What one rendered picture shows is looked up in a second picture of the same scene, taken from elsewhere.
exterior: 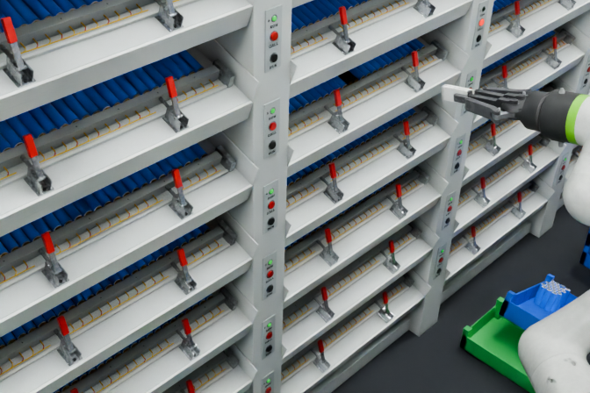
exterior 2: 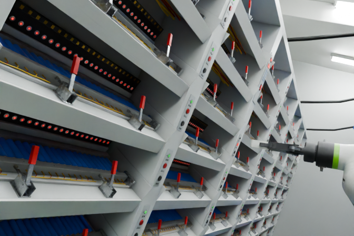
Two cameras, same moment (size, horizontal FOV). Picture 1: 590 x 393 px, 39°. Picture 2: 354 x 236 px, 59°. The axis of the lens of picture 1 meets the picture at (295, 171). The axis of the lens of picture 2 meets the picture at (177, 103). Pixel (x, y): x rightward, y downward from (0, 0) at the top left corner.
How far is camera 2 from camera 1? 1.08 m
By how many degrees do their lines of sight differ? 43
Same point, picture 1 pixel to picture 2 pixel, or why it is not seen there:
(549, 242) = not seen: outside the picture
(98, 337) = (45, 190)
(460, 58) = (227, 157)
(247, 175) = (164, 135)
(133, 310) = (71, 189)
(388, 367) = not seen: outside the picture
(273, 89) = (196, 89)
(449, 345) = not seen: outside the picture
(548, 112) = (322, 146)
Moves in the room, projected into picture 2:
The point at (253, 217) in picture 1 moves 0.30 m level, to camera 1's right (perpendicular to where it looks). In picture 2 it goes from (156, 166) to (237, 197)
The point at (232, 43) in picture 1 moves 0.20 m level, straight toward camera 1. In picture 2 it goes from (186, 54) to (215, 47)
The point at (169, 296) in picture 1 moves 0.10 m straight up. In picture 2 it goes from (95, 193) to (111, 156)
